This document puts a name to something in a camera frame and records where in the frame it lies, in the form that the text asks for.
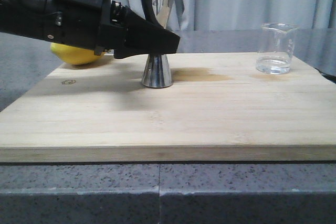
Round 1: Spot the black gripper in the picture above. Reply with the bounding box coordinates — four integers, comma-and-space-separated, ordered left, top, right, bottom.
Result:
44, 0, 180, 59

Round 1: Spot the silver double-cone jigger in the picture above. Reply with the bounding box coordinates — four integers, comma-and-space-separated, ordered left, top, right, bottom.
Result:
142, 0, 174, 88

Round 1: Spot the clear glass beaker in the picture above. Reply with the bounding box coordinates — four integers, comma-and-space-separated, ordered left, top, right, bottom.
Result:
256, 23, 299, 74

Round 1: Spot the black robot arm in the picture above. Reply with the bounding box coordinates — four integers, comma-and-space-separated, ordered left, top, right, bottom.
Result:
1, 0, 180, 59

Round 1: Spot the yellow lemon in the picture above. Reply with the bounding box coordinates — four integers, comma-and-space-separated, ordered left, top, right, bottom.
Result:
50, 43, 104, 66

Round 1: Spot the light wooden cutting board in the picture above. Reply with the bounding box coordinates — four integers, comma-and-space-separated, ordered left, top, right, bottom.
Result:
1, 52, 335, 163

